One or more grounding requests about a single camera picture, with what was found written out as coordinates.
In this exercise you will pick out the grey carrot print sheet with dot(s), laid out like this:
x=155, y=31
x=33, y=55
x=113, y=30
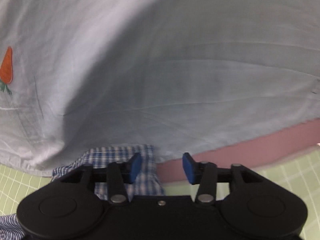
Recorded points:
x=150, y=67

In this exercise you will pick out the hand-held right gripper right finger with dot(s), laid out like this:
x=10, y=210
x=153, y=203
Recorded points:
x=188, y=168

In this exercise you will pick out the green grid mat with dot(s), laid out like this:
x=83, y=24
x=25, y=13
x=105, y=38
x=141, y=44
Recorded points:
x=295, y=175

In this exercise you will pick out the pink fabric band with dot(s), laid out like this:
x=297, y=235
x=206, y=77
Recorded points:
x=250, y=150

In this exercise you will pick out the blue plaid shirt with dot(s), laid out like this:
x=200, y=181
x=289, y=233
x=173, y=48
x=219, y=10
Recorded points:
x=150, y=177

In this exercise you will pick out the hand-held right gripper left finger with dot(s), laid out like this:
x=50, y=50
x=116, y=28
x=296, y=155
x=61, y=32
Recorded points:
x=135, y=168

